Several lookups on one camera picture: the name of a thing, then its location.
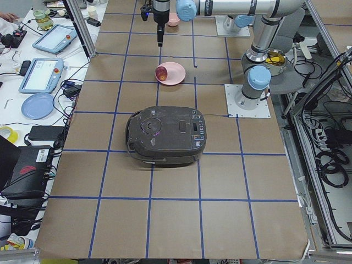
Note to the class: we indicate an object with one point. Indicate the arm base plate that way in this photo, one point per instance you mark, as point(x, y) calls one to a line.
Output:
point(222, 32)
point(239, 106)

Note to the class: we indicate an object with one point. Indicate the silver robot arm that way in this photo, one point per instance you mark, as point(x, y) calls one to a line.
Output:
point(235, 23)
point(271, 14)

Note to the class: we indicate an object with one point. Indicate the aluminium frame post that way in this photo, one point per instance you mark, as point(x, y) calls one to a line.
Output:
point(80, 26)

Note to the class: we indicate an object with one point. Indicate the glass jar green lid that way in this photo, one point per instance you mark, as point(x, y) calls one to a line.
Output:
point(44, 22)

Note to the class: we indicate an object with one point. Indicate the light blue plate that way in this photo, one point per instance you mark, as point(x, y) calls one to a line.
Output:
point(37, 106)

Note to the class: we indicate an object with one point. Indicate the steel mixing bowl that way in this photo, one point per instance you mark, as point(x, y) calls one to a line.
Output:
point(275, 62)

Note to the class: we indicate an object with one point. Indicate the dark rice cooker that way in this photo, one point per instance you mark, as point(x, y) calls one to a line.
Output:
point(166, 135)

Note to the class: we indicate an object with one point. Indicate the blue teach pendant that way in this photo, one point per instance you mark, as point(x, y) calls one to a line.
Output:
point(43, 75)
point(56, 39)

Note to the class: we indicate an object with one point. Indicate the pink bowl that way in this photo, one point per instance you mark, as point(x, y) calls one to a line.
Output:
point(173, 20)

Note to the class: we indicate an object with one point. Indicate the red apple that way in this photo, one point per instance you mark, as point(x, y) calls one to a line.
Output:
point(161, 73)

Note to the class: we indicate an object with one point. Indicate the blue teach pendant far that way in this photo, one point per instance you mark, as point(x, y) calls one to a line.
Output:
point(56, 39)

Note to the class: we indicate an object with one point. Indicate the black power adapter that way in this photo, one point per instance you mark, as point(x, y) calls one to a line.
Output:
point(45, 133)

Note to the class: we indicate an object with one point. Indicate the yellow tape roll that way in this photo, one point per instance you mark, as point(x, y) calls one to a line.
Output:
point(9, 134)

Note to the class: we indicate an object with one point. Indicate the blue teach pendant near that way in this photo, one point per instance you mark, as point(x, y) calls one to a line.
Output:
point(43, 75)

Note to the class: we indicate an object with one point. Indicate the black laptop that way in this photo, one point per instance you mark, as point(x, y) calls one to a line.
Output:
point(24, 170)

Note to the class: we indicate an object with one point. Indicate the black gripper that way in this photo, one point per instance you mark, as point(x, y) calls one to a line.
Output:
point(159, 14)

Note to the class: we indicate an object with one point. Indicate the pink plate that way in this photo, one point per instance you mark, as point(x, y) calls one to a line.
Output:
point(176, 73)

